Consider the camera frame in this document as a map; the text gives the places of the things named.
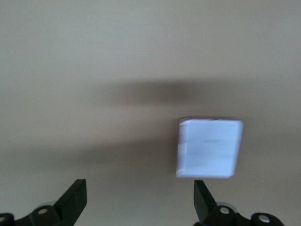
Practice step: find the lavender flip phone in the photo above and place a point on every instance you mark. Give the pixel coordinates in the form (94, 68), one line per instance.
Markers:
(209, 148)

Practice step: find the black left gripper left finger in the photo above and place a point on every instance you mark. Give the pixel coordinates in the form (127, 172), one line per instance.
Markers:
(61, 214)

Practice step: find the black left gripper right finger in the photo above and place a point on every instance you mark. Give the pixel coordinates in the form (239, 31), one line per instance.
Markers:
(211, 216)

